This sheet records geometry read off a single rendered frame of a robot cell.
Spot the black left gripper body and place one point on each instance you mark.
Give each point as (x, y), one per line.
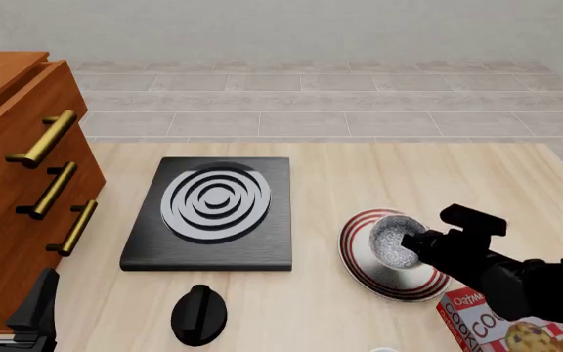
(3, 342)

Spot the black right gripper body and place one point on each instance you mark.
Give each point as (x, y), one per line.
(457, 253)

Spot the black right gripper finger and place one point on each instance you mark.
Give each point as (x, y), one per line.
(416, 242)

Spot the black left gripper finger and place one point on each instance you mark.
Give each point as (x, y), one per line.
(37, 304)

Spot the black patterned bowl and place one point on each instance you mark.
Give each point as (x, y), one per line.
(388, 240)

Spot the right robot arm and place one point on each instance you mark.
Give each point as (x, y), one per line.
(535, 289)

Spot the white plate with red rings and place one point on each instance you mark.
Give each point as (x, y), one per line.
(359, 256)

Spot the red printed cookies box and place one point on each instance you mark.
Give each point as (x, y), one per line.
(477, 326)

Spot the flat black stove plate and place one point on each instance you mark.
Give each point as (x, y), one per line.
(154, 253)

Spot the small wooden drawer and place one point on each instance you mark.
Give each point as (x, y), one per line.
(12, 249)

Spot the medium wooden drawer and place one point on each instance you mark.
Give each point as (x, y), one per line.
(3, 190)

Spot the small white round object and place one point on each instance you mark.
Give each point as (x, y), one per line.
(384, 349)

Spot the round black stove knob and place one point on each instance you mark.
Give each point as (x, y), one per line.
(198, 319)

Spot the large wooden drawer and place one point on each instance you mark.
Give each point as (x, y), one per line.
(22, 110)

